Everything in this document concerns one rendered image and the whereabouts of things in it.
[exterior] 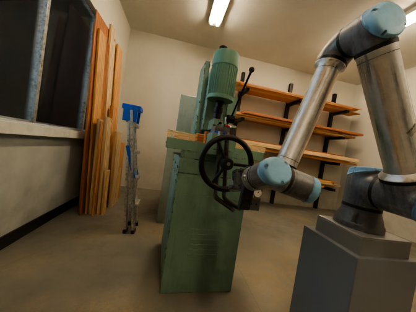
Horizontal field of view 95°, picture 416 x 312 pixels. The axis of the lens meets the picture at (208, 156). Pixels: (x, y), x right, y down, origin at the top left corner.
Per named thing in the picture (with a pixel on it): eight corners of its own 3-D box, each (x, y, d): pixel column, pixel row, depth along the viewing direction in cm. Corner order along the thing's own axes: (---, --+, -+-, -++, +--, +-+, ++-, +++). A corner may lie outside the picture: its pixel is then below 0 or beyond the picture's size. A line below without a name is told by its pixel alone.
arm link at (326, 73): (320, 37, 82) (256, 181, 82) (345, 18, 70) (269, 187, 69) (342, 50, 84) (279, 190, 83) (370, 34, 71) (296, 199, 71)
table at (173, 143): (164, 147, 96) (166, 135, 96) (164, 147, 126) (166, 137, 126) (271, 163, 110) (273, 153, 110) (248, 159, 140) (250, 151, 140)
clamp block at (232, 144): (209, 148, 101) (212, 132, 101) (204, 148, 114) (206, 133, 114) (235, 152, 105) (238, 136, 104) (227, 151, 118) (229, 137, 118)
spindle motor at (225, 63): (210, 95, 117) (218, 44, 116) (204, 101, 134) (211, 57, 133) (236, 101, 121) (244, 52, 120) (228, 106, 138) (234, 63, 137)
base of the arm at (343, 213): (359, 221, 98) (363, 202, 97) (397, 238, 79) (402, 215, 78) (324, 215, 97) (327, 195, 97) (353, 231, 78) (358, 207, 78)
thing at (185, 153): (183, 157, 108) (184, 150, 108) (180, 155, 128) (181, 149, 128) (247, 166, 117) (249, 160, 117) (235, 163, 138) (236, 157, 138)
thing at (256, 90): (212, 204, 308) (236, 55, 300) (207, 195, 363) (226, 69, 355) (353, 219, 355) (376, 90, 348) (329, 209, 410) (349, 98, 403)
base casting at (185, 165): (177, 172, 108) (179, 156, 107) (173, 162, 164) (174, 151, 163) (249, 181, 118) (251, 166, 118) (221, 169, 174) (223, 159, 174)
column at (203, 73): (190, 155, 144) (205, 59, 141) (187, 153, 165) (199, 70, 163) (218, 160, 149) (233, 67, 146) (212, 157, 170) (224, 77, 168)
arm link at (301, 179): (306, 175, 71) (277, 163, 69) (330, 181, 60) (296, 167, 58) (296, 199, 71) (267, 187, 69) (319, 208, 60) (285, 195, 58)
